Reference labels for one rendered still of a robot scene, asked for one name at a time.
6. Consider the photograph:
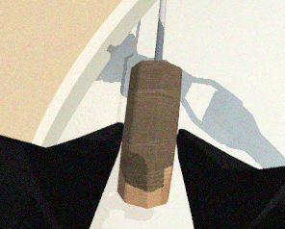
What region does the screwdriver with brown handle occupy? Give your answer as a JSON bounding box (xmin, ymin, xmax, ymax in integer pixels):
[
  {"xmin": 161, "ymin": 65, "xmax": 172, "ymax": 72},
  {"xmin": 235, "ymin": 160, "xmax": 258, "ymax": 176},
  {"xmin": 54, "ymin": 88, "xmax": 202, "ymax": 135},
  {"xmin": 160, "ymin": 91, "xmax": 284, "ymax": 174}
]
[{"xmin": 117, "ymin": 0, "xmax": 182, "ymax": 208}]

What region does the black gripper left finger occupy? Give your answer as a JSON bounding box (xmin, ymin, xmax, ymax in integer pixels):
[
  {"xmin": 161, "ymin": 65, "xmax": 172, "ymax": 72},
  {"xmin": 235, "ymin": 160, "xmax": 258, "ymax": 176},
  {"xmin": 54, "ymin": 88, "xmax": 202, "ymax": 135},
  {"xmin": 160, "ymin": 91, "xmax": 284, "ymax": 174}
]
[{"xmin": 0, "ymin": 123, "xmax": 124, "ymax": 229}]

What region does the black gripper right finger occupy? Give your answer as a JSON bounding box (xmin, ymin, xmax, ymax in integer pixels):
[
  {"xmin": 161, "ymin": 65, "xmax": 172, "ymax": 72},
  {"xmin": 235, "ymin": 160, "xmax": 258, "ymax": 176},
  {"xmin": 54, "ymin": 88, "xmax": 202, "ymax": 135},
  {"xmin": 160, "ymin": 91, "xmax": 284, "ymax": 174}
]
[{"xmin": 177, "ymin": 128, "xmax": 285, "ymax": 229}]

